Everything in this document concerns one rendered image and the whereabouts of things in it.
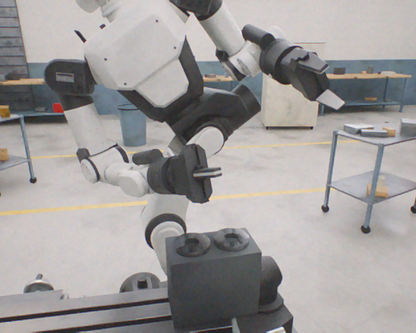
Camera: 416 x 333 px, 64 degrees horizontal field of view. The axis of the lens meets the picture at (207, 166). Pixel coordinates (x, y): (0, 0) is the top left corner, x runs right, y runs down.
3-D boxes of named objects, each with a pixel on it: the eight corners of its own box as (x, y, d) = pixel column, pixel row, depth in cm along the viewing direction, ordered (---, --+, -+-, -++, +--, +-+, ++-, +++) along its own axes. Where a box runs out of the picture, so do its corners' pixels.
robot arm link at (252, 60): (268, 92, 80) (247, 76, 89) (303, 61, 79) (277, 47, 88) (247, 57, 73) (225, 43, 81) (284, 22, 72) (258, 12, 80)
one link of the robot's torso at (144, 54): (140, 119, 125) (71, 34, 109) (215, 65, 121) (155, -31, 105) (139, 150, 98) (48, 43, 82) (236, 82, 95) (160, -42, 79)
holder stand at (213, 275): (167, 295, 93) (164, 232, 86) (243, 282, 97) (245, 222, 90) (173, 329, 82) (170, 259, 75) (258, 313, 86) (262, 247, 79)
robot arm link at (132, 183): (144, 199, 79) (119, 195, 90) (172, 183, 85) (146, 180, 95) (134, 174, 78) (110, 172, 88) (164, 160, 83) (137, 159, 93)
